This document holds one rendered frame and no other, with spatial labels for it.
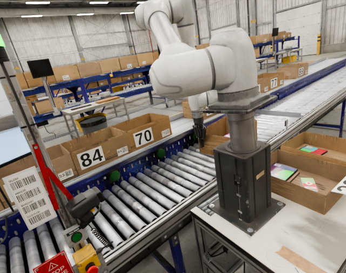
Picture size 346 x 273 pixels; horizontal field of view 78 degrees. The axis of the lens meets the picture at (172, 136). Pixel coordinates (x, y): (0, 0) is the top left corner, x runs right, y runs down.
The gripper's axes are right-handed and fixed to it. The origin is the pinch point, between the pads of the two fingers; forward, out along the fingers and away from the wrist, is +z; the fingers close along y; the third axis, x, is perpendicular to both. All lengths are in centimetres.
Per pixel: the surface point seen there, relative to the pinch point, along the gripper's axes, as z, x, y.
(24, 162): -16, -106, -58
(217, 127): -0.9, 29.3, -8.6
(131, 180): 11, -53, -18
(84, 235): -8, -96, 34
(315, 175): 10, 13, 71
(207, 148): 5.2, 3.2, 1.7
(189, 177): 11.2, -27.3, 13.4
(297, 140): 4, 42, 50
